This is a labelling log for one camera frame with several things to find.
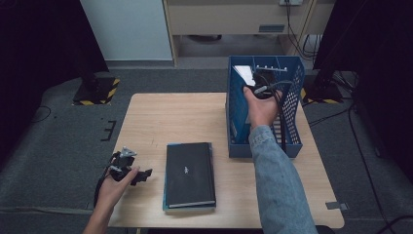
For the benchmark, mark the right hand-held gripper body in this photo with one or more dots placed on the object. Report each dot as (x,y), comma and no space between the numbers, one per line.
(264,79)

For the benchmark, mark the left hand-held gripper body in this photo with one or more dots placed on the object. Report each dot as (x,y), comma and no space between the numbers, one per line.
(121,167)

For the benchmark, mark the bright blue book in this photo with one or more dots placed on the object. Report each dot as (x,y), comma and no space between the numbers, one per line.
(245,74)

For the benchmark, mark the teal illustrated book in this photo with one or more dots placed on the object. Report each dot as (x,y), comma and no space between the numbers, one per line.
(165,200)

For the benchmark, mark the blue plastic file rack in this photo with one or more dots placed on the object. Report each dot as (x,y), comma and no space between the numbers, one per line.
(238,151)

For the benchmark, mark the person's left hand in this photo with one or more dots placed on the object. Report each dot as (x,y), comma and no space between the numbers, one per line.
(112,195)

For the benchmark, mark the person's right hand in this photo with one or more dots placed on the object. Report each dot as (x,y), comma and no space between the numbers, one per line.
(263,112)

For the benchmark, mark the grey tape strip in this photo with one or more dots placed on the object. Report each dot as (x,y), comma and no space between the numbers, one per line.
(90,205)
(336,205)

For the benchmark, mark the striped black stand base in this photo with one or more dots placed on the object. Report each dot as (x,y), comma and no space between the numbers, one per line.
(97,91)
(324,96)

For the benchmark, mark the beige cabinet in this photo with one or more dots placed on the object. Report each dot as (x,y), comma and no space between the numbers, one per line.
(227,19)

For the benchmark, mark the white power strip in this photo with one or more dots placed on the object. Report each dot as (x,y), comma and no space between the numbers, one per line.
(291,2)

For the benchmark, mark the black curtain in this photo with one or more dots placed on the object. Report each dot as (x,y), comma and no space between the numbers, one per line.
(380,39)
(39,48)

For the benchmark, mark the white panel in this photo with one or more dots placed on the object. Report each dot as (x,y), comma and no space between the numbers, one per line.
(130,29)

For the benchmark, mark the black stool seat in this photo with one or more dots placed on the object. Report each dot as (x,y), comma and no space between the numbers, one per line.
(326,230)

